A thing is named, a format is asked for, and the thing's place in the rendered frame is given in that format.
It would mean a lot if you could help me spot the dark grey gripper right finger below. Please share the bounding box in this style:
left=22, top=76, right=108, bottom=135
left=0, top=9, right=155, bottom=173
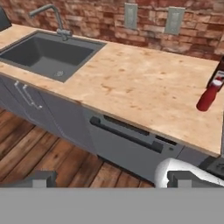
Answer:
left=166, top=171, right=224, bottom=189

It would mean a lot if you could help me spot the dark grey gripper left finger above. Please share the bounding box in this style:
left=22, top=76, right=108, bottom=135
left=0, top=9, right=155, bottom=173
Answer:
left=0, top=170, right=58, bottom=189

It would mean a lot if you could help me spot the red ketchup bottle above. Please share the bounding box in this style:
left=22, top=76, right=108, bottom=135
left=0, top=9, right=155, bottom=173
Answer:
left=195, top=78, right=224, bottom=112

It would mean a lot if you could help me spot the white curved object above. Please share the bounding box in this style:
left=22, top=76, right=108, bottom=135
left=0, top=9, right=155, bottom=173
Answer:
left=154, top=157, right=224, bottom=189

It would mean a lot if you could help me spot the narrow grey cupboard front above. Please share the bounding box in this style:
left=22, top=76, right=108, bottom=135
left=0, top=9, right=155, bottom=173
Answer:
left=176, top=144, right=212, bottom=168

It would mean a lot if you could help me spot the grey cupboard door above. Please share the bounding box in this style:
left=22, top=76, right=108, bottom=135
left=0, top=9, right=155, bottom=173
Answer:
left=20, top=82, right=98, bottom=156
left=0, top=73, right=38, bottom=125

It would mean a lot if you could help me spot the grey dishwasher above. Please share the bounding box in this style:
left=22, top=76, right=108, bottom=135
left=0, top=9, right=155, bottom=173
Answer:
left=82, top=107, right=186, bottom=184

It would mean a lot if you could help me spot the dark brown labelled bottle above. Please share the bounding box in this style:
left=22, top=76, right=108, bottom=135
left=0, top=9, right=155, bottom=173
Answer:
left=206, top=55, right=224, bottom=89

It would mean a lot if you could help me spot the dark grey sink basin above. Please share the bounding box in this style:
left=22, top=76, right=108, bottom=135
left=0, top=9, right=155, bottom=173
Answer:
left=0, top=30, right=108, bottom=84

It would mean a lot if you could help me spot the grey metal tap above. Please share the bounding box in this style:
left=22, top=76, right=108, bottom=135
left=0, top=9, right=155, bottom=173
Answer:
left=28, top=3, right=74, bottom=42

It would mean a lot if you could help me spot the dark grey appliance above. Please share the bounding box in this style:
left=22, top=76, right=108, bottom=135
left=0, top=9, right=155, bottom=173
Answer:
left=0, top=5, right=13, bottom=32

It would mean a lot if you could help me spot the black dishwasher handle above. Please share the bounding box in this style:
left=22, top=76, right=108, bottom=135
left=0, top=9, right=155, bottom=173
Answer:
left=89, top=115, right=165, bottom=154

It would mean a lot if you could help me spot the silver cupboard handle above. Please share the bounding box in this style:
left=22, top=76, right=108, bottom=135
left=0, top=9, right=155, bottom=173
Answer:
left=13, top=80, right=32, bottom=107
left=22, top=84, right=44, bottom=110

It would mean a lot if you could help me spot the grey wall socket plate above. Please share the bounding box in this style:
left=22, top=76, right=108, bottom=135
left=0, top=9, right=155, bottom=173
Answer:
left=123, top=2, right=138, bottom=31
left=164, top=6, right=186, bottom=36

